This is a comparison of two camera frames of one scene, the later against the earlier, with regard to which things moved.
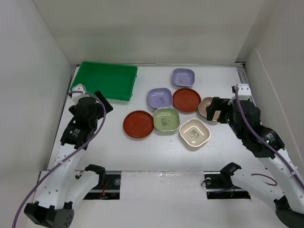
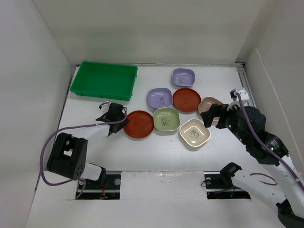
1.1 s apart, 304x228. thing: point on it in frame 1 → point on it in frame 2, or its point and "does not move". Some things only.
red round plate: [138, 124] does not move
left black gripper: [109, 108] → [121, 125]
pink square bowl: [204, 102] does not move
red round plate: [186, 100] does not move
